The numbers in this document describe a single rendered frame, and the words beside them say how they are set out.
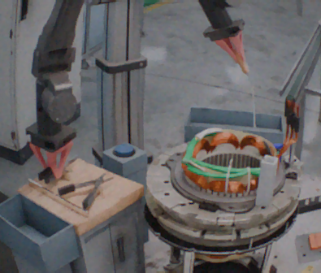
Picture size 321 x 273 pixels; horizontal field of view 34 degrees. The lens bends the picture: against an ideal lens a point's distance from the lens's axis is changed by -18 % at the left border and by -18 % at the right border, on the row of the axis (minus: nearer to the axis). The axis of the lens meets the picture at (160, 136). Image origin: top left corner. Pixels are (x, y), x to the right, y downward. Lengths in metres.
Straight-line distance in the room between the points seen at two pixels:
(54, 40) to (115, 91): 0.52
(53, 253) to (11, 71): 2.31
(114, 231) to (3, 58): 2.25
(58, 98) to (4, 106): 2.41
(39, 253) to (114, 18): 0.68
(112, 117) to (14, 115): 1.90
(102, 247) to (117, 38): 0.55
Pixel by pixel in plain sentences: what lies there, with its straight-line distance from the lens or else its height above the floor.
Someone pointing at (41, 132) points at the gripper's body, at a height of 1.20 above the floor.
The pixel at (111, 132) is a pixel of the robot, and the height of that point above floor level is 1.00.
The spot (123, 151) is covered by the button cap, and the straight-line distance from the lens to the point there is 1.34.
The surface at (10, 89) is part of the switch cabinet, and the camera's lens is 3.31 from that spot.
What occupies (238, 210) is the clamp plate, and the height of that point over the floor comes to 1.10.
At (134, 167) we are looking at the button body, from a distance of 1.34.
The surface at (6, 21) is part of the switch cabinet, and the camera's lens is 3.21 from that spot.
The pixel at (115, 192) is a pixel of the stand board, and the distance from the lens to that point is 1.15.
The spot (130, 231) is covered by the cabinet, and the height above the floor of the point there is 0.97.
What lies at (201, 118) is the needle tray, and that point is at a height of 1.04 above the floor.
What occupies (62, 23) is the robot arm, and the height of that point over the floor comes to 1.42.
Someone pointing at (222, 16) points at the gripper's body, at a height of 1.34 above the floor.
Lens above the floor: 1.66
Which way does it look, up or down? 26 degrees down
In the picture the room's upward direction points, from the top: straight up
